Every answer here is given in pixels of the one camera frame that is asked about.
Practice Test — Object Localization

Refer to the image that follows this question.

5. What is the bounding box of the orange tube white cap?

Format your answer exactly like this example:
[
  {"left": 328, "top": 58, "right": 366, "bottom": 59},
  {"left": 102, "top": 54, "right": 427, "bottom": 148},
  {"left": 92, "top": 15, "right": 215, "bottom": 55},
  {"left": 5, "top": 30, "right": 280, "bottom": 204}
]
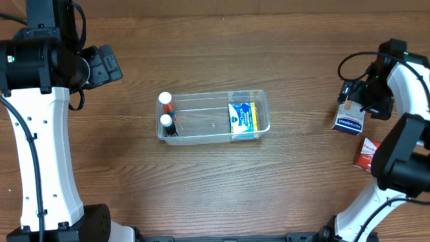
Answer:
[{"left": 159, "top": 91, "right": 177, "bottom": 120}]

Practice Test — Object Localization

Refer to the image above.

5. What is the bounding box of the black bottle white cap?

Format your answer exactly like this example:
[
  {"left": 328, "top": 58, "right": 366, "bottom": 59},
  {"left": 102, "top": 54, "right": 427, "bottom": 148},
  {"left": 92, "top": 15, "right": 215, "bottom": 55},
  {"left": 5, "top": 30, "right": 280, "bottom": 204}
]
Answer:
[{"left": 160, "top": 114, "right": 179, "bottom": 136}]

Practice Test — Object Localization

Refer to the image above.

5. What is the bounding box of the blue yellow lozenge box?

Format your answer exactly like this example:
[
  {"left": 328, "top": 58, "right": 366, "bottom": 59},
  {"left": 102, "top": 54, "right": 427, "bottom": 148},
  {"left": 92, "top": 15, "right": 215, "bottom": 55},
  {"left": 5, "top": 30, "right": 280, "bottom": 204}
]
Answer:
[{"left": 228, "top": 102, "right": 259, "bottom": 140}]

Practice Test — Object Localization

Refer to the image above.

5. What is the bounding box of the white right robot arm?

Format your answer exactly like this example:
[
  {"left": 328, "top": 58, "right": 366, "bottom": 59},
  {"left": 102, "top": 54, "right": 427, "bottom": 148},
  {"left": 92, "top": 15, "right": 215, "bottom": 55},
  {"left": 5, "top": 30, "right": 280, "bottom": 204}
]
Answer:
[{"left": 317, "top": 39, "right": 429, "bottom": 241}]

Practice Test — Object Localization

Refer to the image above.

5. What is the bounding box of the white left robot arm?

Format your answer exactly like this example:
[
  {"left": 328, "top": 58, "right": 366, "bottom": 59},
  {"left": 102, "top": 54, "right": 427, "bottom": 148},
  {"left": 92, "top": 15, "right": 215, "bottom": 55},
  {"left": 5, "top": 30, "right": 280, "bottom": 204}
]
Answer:
[{"left": 1, "top": 0, "right": 140, "bottom": 242}]

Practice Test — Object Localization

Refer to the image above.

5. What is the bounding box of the clear plastic container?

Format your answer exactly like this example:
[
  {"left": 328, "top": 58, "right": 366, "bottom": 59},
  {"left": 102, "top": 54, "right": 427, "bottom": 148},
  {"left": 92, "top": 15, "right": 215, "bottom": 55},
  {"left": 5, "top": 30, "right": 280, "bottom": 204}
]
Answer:
[{"left": 156, "top": 89, "right": 271, "bottom": 146}]

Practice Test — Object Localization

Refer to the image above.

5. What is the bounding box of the white blue plaster box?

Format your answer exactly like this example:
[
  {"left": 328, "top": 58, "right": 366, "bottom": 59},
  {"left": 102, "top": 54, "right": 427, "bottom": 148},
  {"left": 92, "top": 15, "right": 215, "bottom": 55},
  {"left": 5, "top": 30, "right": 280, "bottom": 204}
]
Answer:
[{"left": 332, "top": 99, "right": 365, "bottom": 136}]

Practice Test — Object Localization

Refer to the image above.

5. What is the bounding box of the red white medicine box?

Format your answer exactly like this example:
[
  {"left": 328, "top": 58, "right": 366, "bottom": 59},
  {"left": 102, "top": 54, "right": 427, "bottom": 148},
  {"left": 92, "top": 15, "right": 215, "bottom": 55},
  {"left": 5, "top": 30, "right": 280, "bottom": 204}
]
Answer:
[{"left": 353, "top": 137, "right": 380, "bottom": 172}]

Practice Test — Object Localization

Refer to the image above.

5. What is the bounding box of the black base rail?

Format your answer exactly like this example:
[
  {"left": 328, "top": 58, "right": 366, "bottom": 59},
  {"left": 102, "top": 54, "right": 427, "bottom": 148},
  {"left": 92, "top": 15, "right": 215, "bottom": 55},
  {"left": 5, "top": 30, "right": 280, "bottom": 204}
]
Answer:
[{"left": 137, "top": 232, "right": 319, "bottom": 242}]

